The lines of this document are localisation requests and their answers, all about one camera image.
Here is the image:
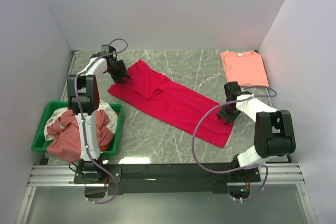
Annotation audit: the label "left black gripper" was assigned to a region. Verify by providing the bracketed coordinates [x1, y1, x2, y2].
[107, 60, 131, 84]

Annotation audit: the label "magenta red t shirt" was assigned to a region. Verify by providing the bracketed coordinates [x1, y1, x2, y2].
[108, 60, 233, 148]

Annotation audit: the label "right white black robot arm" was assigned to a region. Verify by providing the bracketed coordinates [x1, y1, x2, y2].
[216, 81, 296, 182]

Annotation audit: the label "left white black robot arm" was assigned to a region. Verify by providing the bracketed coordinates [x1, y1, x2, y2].
[67, 43, 131, 183]

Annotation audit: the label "folded salmon pink t shirt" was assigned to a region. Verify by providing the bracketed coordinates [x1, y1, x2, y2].
[220, 50, 269, 87]

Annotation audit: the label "orange garment in basket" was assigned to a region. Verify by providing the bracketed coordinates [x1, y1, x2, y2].
[99, 143, 110, 151]

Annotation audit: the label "white crumpled shirt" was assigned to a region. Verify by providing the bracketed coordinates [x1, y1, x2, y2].
[44, 100, 120, 141]

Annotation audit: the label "dusty pink crumpled shirt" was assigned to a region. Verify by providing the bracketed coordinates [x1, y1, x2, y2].
[47, 110, 115, 163]

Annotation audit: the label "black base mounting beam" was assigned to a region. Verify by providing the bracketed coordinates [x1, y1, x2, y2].
[73, 164, 261, 195]

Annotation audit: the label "green plastic laundry basket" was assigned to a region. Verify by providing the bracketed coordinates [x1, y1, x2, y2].
[32, 101, 123, 155]

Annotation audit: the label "aluminium extrusion rail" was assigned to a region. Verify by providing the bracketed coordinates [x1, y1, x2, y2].
[28, 163, 305, 187]

